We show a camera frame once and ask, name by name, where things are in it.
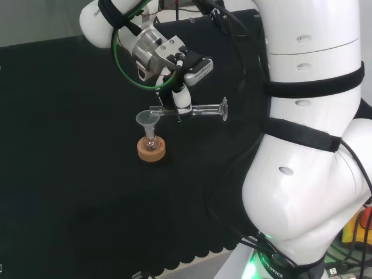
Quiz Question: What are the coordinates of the glass round-bottom flask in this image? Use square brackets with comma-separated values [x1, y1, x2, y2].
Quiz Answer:
[143, 129, 159, 152]

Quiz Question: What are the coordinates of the yellow stop button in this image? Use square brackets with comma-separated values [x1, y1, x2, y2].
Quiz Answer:
[341, 203, 372, 248]

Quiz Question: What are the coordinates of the clear plastic funnel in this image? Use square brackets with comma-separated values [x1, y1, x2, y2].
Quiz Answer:
[135, 110, 161, 138]

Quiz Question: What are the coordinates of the black cloth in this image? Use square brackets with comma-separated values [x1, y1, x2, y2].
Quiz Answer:
[0, 8, 274, 277]

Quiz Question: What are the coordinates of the clear graduated cylinder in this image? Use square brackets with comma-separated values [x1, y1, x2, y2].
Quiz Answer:
[149, 96, 228, 122]

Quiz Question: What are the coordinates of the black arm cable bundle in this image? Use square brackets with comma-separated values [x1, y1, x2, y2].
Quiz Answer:
[191, 0, 271, 254]

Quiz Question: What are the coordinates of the cork ring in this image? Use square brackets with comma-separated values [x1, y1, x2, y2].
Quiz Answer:
[137, 136, 167, 162]

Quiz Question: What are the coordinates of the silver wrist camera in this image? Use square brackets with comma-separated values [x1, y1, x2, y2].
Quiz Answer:
[178, 46, 215, 87]

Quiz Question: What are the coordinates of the silver camera mount bracket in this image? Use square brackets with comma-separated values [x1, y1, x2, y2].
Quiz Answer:
[153, 35, 187, 71]

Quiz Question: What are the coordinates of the green cable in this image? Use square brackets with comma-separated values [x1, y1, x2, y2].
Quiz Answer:
[111, 0, 187, 92]

